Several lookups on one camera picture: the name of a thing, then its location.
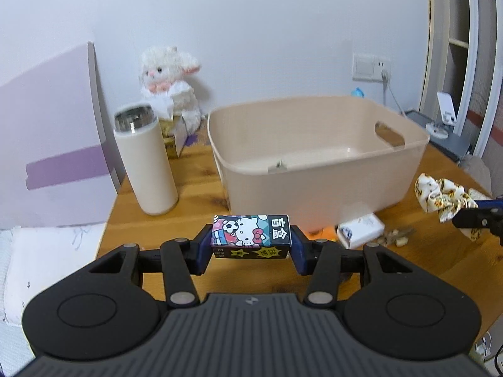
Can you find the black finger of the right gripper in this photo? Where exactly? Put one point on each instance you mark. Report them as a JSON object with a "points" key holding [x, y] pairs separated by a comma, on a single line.
{"points": [[485, 217]]}

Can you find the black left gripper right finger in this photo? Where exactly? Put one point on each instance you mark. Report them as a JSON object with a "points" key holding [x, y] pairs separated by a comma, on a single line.
{"points": [[384, 275]]}

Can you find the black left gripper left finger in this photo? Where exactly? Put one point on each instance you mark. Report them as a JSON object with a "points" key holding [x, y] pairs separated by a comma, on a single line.
{"points": [[177, 260]]}

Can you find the orange cloth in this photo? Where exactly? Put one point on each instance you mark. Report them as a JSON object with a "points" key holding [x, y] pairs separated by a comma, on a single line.
{"points": [[328, 233]]}

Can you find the white blue small box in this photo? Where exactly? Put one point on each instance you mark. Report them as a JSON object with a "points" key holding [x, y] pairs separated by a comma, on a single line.
{"points": [[353, 234]]}

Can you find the hello kitty small box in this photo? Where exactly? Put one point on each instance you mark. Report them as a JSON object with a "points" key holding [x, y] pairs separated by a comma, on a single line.
{"points": [[251, 236]]}

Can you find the green seed snack packet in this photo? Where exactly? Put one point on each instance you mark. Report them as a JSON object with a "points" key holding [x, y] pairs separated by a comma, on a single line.
{"points": [[278, 167]]}

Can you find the dark grey flat device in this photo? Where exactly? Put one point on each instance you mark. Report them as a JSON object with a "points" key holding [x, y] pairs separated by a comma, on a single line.
{"points": [[455, 147]]}

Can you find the beige plastic storage basket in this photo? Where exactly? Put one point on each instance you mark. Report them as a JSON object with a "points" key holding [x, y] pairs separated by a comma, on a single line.
{"points": [[346, 157]]}

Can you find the white phone stand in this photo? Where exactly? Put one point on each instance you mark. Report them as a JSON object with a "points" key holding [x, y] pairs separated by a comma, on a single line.
{"points": [[444, 115]]}

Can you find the gold tissue box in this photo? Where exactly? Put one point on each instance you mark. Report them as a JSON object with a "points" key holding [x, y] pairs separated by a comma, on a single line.
{"points": [[173, 127]]}

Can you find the white bed pillow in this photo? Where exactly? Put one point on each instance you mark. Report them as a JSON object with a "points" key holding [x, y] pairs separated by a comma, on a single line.
{"points": [[32, 259]]}

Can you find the white thermos bottle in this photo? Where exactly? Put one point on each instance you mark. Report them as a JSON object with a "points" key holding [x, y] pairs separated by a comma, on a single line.
{"points": [[140, 142]]}

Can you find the purple white headboard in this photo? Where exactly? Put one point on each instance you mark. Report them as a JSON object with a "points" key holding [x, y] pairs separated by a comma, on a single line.
{"points": [[57, 161]]}

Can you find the blue toy figurine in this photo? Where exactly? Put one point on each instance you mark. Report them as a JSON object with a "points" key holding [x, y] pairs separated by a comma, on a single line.
{"points": [[357, 93]]}

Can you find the white plush bunny toy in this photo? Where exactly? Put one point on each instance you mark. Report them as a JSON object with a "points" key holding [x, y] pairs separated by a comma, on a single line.
{"points": [[164, 85]]}

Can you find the white wooden shelf frame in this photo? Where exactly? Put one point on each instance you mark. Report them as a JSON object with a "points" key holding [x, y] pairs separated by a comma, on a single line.
{"points": [[465, 60]]}

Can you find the white wall socket plate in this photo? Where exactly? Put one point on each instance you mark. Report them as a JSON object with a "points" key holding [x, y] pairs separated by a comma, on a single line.
{"points": [[371, 68]]}

